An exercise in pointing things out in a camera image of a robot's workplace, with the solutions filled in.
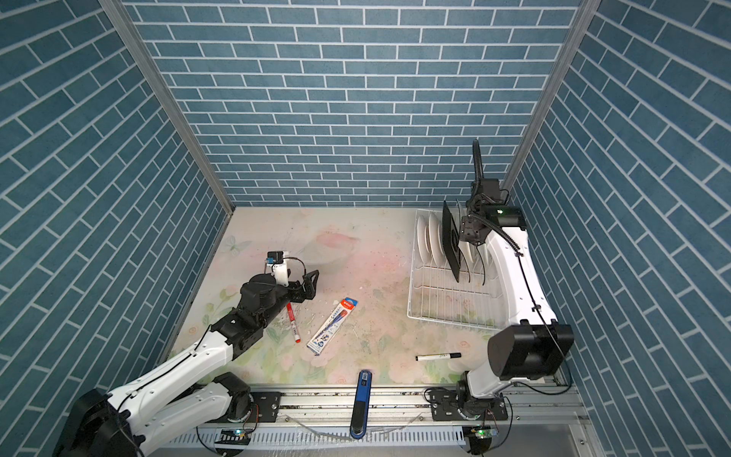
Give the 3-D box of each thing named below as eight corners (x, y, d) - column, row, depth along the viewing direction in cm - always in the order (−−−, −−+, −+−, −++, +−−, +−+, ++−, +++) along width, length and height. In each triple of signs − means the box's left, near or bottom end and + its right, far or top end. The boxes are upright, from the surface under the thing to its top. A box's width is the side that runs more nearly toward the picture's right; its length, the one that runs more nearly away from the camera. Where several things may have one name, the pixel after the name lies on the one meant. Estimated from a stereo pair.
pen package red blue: (306, 347, 86) (305, 345, 84) (346, 297, 97) (345, 294, 95) (319, 356, 84) (318, 354, 83) (357, 304, 95) (357, 301, 94)
